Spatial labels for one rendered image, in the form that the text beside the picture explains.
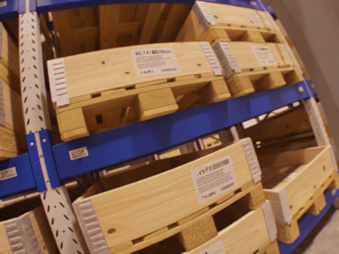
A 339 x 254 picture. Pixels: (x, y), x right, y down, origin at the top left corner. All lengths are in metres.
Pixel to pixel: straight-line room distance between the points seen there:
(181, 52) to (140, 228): 0.78
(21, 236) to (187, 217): 0.60
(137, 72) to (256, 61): 0.77
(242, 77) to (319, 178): 0.89
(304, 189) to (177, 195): 0.86
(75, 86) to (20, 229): 0.55
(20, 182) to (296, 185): 1.38
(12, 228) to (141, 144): 0.57
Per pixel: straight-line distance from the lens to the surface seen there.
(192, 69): 0.85
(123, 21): 1.67
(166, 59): 0.82
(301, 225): 1.42
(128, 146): 0.69
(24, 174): 0.76
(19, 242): 0.74
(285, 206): 1.11
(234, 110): 0.96
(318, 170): 1.45
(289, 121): 2.03
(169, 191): 0.65
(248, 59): 1.17
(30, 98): 0.82
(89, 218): 0.64
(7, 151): 0.78
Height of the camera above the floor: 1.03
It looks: 8 degrees up
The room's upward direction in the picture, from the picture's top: 19 degrees counter-clockwise
